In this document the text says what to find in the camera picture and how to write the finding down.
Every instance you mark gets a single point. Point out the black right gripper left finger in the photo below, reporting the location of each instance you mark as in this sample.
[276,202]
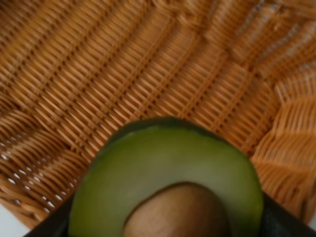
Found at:
[56,224]

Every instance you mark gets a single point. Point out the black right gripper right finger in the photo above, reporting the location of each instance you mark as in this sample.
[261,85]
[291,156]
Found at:
[277,222]

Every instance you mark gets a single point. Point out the halved green avocado with pit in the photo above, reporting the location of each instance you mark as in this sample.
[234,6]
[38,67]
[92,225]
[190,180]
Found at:
[146,156]

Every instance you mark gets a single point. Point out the brown woven wicker basket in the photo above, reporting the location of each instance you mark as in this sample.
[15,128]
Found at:
[74,71]

